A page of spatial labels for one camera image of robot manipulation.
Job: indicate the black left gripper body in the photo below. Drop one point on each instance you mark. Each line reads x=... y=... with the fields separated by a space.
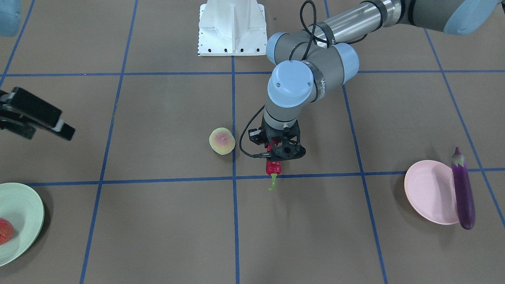
x=255 y=136

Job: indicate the red chili pepper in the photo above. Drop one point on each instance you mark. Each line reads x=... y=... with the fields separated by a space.
x=273 y=169

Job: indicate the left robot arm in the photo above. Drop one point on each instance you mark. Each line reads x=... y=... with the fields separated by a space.
x=319 y=58

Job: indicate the red pomegranate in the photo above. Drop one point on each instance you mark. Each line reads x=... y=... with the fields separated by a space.
x=6 y=231

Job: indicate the green plate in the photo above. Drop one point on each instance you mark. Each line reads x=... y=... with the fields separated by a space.
x=23 y=208

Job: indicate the purple eggplant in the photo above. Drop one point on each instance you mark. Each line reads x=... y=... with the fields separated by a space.
x=465 y=204

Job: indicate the pink plate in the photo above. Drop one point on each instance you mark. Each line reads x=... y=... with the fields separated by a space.
x=429 y=188

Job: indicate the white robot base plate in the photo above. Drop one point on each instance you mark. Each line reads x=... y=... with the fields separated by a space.
x=232 y=28

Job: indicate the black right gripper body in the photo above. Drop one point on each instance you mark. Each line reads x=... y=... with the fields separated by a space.
x=8 y=111

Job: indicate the green pink peach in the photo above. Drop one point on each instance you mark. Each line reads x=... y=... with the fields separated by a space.
x=222 y=141

